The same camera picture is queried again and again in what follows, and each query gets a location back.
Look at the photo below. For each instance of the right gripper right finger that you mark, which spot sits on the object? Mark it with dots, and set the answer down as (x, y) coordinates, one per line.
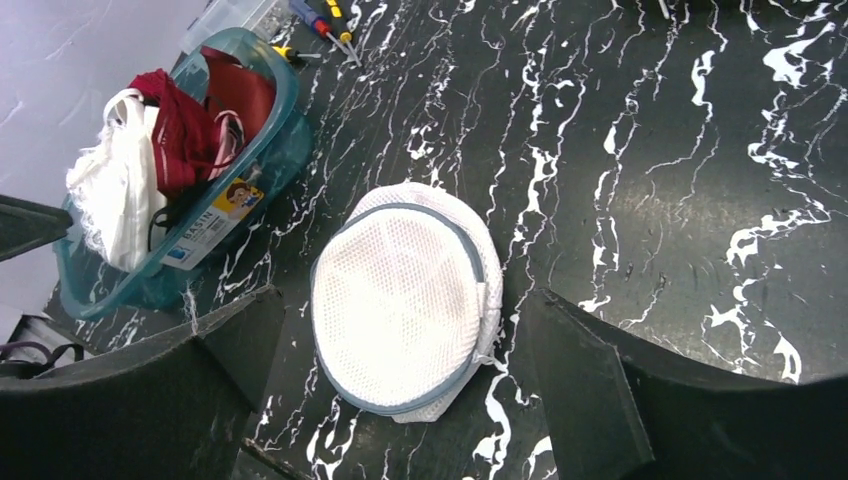
(620, 407)

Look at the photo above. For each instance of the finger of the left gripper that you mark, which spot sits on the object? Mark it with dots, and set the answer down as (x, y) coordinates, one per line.
(27, 225)

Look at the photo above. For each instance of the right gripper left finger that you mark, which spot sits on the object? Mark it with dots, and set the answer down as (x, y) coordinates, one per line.
(171, 406)

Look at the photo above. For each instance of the white lace bra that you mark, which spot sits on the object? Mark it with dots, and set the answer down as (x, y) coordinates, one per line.
(113, 184)

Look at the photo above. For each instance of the dark red bra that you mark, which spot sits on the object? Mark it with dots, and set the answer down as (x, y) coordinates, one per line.
(193, 140)

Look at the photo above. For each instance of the teal plastic bin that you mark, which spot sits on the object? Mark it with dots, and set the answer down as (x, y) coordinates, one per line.
(89, 288)

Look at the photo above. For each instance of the white mesh laundry basket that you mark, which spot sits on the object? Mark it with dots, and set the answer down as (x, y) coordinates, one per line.
(406, 301)

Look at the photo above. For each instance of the clear plastic screw organizer box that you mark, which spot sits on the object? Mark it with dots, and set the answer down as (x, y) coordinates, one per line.
(262, 17)

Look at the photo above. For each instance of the blue red handled screwdriver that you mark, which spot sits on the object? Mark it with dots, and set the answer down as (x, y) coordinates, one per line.
(318, 22)

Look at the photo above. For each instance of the yellow handled screwdriver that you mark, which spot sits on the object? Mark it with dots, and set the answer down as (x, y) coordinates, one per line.
(339, 21)

